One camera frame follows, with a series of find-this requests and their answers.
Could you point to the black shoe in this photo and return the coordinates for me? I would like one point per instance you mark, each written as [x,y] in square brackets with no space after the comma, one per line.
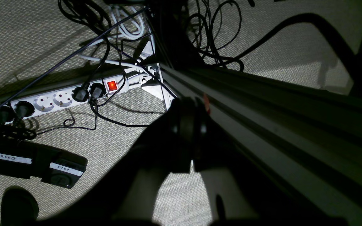
[18,207]

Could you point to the aluminium table frame rail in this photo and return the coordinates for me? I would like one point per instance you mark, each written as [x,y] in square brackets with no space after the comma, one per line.
[309,139]

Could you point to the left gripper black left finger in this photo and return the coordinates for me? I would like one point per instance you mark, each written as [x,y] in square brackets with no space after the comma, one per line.
[126,194]

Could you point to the white power strip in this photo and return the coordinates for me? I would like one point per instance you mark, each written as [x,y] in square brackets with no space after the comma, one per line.
[46,99]

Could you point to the black foot pedal box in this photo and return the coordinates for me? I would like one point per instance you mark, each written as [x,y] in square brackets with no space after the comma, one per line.
[51,165]

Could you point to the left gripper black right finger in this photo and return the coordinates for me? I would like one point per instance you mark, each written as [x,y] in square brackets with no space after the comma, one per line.
[242,194]

